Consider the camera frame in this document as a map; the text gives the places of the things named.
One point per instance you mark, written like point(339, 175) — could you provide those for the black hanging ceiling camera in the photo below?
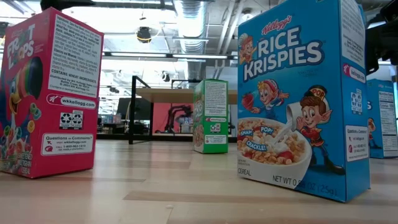
point(144, 35)

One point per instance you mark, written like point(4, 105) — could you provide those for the black ceiling fixture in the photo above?
point(3, 29)

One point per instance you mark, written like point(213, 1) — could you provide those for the red Froot Loops cereal box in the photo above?
point(62, 124)

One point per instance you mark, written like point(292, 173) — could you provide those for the blue Rice Krispies cereal box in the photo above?
point(382, 124)
point(295, 93)

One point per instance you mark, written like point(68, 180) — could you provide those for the black background robot arm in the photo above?
point(177, 116)

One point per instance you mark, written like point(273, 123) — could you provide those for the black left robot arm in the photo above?
point(62, 3)

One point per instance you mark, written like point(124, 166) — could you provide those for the wooden shelf black metal frame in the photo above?
point(168, 96)

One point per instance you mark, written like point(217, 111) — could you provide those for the silver ceiling ventilation duct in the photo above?
point(190, 25)

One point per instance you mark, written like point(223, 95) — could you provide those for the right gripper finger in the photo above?
point(372, 49)

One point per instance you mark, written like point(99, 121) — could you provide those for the green Apple Jacks cereal box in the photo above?
point(214, 124)

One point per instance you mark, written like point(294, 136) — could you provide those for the black computer monitor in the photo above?
point(133, 109)

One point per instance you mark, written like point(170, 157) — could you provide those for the long ceiling light rail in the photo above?
point(199, 56)

